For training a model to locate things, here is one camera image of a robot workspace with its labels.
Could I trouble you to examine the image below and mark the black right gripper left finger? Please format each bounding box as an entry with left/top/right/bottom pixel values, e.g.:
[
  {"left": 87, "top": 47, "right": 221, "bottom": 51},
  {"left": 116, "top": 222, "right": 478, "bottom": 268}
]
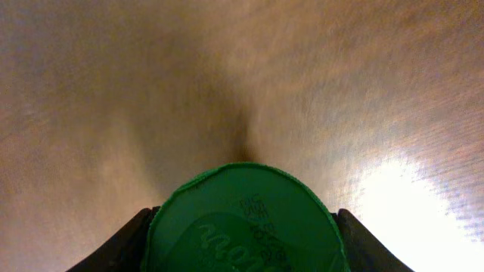
[{"left": 67, "top": 206, "right": 160, "bottom": 272}]

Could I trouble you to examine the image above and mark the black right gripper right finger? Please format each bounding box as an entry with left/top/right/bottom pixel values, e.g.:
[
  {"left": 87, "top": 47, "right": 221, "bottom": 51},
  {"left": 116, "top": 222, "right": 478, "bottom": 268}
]
[{"left": 332, "top": 209, "right": 413, "bottom": 272}]

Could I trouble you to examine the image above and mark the green lid jar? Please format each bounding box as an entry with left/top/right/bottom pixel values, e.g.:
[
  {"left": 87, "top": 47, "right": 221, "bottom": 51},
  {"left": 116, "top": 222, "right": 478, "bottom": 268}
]
[{"left": 140, "top": 162, "right": 350, "bottom": 272}]

